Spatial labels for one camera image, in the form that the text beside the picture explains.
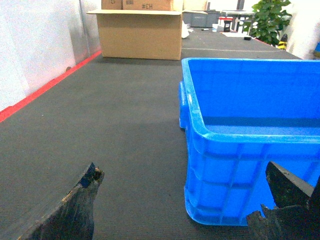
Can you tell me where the grey plastic bin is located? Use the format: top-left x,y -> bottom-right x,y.
183,10 -> 221,28

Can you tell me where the small cardboard box left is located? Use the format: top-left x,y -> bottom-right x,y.
101,0 -> 123,10

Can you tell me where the large blue plastic crate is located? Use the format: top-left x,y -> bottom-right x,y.
178,57 -> 320,226

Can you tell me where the green potted plant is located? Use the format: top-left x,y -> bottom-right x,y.
242,0 -> 292,47

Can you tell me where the cardboard box marked H3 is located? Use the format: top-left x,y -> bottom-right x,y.
122,0 -> 174,11

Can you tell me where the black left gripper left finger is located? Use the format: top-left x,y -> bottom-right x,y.
18,163 -> 105,240

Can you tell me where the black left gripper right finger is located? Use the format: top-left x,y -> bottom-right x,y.
246,161 -> 320,240

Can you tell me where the open brown cardboard box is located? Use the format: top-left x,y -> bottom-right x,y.
88,9 -> 183,61

